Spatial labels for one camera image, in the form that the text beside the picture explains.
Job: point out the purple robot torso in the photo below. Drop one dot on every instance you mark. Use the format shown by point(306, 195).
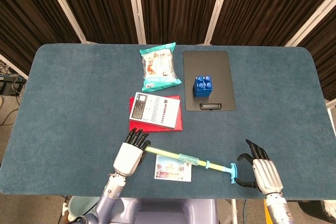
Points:
point(162, 211)

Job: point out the left purple silver robot arm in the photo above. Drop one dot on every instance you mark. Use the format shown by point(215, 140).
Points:
point(113, 190)

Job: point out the pale green bucket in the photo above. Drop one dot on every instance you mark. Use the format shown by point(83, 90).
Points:
point(78, 205)

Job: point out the colourful photo postcard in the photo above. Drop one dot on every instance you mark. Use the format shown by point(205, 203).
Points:
point(170, 172)

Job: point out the right purple silver robot arm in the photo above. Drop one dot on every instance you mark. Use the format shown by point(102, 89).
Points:
point(278, 208)

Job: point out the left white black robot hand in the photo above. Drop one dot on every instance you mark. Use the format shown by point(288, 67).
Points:
point(128, 158)

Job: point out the teal snack bag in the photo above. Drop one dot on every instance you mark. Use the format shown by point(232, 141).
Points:
point(160, 66)

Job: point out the brown pleated divider panel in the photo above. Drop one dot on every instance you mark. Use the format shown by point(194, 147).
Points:
point(323, 58)
point(105, 6)
point(262, 6)
point(178, 6)
point(26, 11)

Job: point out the flat red box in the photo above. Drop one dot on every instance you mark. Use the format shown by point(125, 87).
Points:
point(178, 121)

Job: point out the blue building block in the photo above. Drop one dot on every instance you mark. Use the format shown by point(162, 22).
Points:
point(202, 90)

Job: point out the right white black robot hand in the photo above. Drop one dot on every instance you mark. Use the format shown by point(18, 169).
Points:
point(267, 176)

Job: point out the yellow and blue toy water pump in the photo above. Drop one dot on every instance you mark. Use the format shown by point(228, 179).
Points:
point(168, 153)

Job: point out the grey printed product box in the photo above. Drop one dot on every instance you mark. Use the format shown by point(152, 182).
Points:
point(157, 111)

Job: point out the black clipboard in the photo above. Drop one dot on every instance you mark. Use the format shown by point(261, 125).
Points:
point(223, 77)

